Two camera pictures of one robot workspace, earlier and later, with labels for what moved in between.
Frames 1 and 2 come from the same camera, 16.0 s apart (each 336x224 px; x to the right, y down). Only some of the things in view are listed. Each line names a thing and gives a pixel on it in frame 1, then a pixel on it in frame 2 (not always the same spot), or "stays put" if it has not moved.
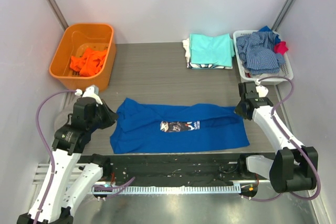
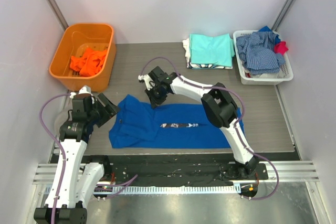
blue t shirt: x=145 y=127 stays put
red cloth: x=281 y=48 stays put
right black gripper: x=242 y=109 to x=156 y=95
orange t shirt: x=88 y=63 stays put
